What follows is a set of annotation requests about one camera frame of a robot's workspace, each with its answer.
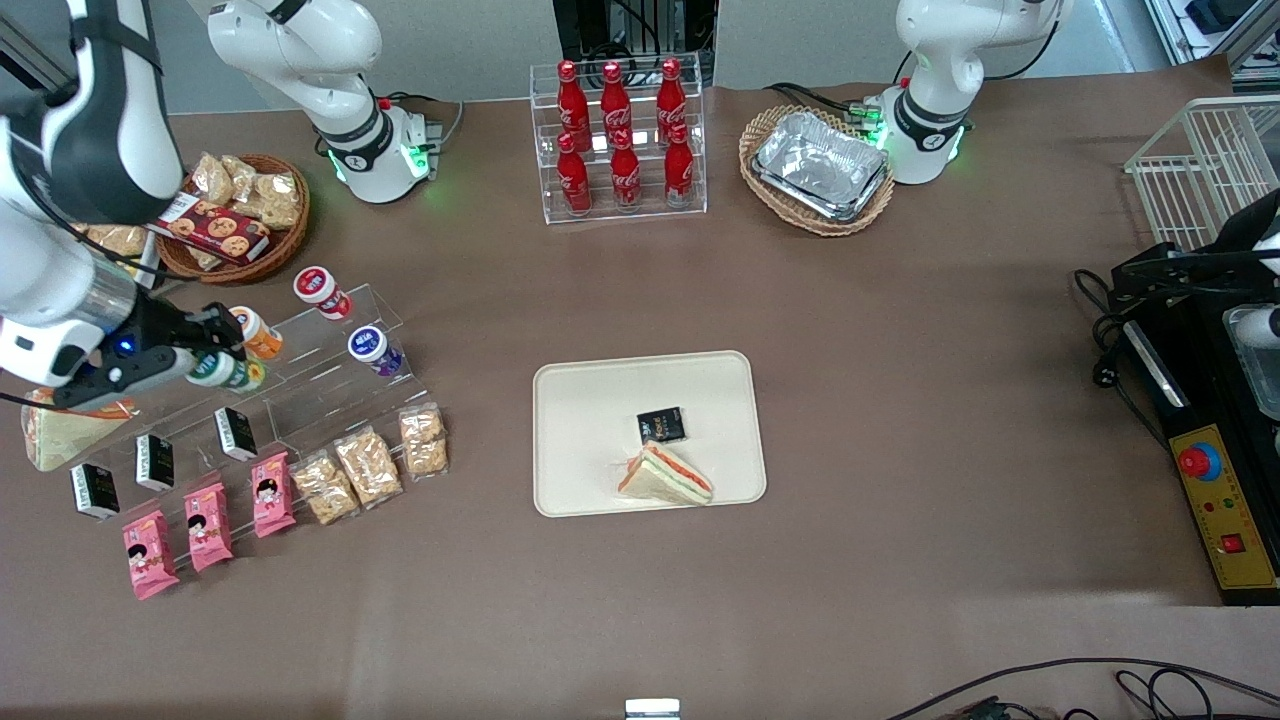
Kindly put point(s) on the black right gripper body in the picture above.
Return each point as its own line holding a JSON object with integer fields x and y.
{"x": 157, "y": 324}

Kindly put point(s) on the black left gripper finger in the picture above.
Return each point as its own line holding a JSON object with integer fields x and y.
{"x": 1140, "y": 262}
{"x": 1140, "y": 288}

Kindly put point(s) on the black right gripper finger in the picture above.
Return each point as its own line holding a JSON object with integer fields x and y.
{"x": 192, "y": 338}
{"x": 228, "y": 325}

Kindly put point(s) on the green lid yogurt cup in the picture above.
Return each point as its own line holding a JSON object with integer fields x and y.
{"x": 228, "y": 372}

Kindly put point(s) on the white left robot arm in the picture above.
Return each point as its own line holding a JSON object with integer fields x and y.
{"x": 930, "y": 60}

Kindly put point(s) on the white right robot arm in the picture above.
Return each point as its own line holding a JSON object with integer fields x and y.
{"x": 40, "y": 260}

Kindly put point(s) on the white rectangular snack tray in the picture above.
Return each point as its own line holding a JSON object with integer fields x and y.
{"x": 152, "y": 272}

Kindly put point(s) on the red gum bottle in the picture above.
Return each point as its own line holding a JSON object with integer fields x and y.
{"x": 318, "y": 288}

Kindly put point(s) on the purple gum bottle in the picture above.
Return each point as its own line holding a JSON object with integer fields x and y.
{"x": 370, "y": 347}

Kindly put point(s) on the silver foil tray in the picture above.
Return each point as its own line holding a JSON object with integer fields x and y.
{"x": 820, "y": 165}

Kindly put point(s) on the beige plastic tray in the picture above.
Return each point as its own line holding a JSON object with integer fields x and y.
{"x": 590, "y": 450}

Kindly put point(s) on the wrapped sandwich on tray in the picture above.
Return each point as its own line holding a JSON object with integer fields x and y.
{"x": 665, "y": 478}

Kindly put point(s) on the orange lid yogurt cup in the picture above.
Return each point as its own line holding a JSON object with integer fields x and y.
{"x": 264, "y": 340}

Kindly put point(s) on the clear nut snack bag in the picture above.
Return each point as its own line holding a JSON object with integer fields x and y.
{"x": 423, "y": 441}
{"x": 276, "y": 200}
{"x": 120, "y": 240}
{"x": 240, "y": 175}
{"x": 212, "y": 178}
{"x": 325, "y": 490}
{"x": 368, "y": 467}

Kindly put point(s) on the clear acrylic stepped stand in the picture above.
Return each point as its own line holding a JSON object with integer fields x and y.
{"x": 320, "y": 335}

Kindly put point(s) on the red cookie box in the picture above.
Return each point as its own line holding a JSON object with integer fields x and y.
{"x": 220, "y": 232}

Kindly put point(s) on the round brown wicker basket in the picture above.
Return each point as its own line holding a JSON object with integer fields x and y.
{"x": 285, "y": 245}

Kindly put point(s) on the small black carton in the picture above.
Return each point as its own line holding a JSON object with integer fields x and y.
{"x": 96, "y": 492}
{"x": 155, "y": 461}
{"x": 236, "y": 434}

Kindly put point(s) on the plastic wrapped triangle sandwich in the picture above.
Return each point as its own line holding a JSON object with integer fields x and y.
{"x": 70, "y": 440}

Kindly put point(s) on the pink snack pack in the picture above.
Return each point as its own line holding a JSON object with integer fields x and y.
{"x": 273, "y": 495}
{"x": 208, "y": 527}
{"x": 150, "y": 555}

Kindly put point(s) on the red emergency stop button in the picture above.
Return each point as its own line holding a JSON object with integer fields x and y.
{"x": 1198, "y": 461}

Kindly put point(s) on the black yellow control box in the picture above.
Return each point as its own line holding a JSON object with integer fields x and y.
{"x": 1225, "y": 540}

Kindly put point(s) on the red cola bottle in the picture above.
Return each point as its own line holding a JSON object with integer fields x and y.
{"x": 614, "y": 100}
{"x": 679, "y": 170}
{"x": 574, "y": 180}
{"x": 571, "y": 105}
{"x": 626, "y": 175}
{"x": 671, "y": 98}

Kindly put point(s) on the light woven wicker basket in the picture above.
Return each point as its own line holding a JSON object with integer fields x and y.
{"x": 765, "y": 195}

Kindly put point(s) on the clear acrylic bottle rack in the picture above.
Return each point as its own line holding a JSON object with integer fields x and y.
{"x": 650, "y": 212}

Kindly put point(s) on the small black snack packet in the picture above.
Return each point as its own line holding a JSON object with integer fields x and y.
{"x": 661, "y": 425}

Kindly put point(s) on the black equipment rack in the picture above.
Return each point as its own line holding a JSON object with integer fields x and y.
{"x": 590, "y": 25}

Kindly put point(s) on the small silver metal block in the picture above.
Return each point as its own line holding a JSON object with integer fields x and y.
{"x": 652, "y": 709}

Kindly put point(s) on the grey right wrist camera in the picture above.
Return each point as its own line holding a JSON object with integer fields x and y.
{"x": 120, "y": 380}

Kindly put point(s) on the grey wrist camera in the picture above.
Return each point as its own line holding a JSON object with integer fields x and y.
{"x": 1255, "y": 325}
{"x": 120, "y": 380}

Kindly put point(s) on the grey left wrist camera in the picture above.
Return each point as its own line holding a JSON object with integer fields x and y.
{"x": 1255, "y": 325}

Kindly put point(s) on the grey metal shelf frame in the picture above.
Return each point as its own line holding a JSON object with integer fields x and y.
{"x": 1220, "y": 30}

